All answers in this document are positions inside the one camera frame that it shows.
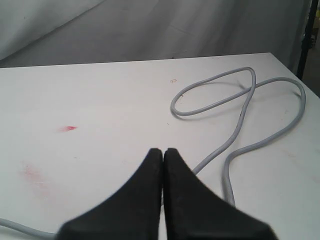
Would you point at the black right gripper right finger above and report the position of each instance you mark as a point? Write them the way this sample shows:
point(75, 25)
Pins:
point(194, 212)

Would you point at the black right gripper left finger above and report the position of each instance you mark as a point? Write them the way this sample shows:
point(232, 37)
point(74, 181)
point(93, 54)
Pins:
point(131, 213)

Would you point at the grey backdrop cloth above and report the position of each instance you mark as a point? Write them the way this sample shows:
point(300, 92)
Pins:
point(55, 32)

